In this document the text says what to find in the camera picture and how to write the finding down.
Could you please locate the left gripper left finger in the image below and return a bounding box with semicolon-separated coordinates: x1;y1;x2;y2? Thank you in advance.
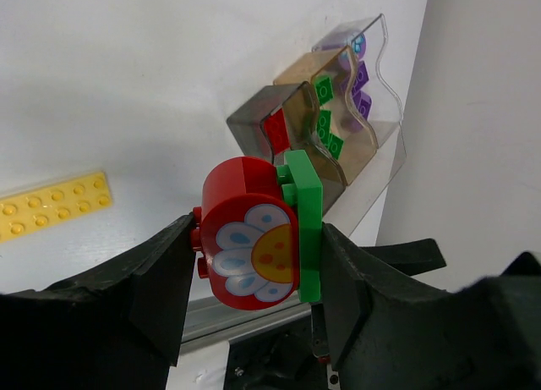
1;214;195;389

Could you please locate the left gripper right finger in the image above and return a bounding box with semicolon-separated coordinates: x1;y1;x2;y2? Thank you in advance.
320;224;540;389

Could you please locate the red flower lego piece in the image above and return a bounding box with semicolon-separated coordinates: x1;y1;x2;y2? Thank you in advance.
190;157;299;310

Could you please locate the green lego plate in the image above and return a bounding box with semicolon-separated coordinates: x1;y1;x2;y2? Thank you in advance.
276;150;323;303

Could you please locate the small green lego piece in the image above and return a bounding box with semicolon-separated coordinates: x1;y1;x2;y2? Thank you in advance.
325;134;344;161

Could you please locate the small purple lego brick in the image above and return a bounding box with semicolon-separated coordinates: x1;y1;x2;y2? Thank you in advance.
352;90;372;120

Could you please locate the green lego half of block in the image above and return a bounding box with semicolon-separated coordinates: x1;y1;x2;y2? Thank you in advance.
314;75;334;107

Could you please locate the purple round lego piece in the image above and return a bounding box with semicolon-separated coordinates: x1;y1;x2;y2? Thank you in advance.
337;33;367;63

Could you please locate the green square lego brick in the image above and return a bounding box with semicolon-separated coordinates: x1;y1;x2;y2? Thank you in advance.
316;110;331;146

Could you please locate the yellow long lego plate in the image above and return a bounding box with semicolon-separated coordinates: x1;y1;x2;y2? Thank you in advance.
1;172;113;243

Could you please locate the clear compartment container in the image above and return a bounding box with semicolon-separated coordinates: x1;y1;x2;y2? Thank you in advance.
227;14;407;235

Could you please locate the aluminium frame rail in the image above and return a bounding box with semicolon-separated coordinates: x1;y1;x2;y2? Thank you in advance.
180;294;311;355

